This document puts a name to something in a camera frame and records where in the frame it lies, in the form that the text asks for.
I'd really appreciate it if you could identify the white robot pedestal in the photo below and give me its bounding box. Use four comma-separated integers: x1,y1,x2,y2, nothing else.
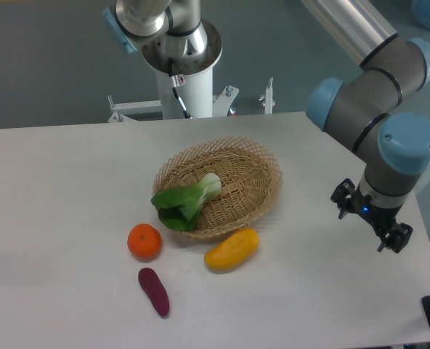
107,20,277,124

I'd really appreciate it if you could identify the yellow mango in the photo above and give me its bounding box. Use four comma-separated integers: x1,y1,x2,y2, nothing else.
204,228,260,271

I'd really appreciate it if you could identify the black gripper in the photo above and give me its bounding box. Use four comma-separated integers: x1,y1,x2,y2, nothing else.
330,178,413,254

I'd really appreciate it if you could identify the orange tangerine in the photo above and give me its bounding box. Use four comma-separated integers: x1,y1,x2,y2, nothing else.
127,223,162,260

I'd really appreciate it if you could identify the green bok choy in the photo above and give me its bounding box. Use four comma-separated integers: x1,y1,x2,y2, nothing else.
151,173,222,231

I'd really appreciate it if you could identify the purple sweet potato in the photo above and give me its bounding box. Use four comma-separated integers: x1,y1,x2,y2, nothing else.
137,268,170,318

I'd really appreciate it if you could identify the woven wicker basket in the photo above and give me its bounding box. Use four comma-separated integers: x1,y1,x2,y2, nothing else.
153,137,283,241

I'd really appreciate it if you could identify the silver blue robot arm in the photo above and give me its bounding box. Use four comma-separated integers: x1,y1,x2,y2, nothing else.
102,1,430,252

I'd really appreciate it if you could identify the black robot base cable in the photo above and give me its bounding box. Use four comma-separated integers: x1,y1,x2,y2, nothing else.
167,57,193,120

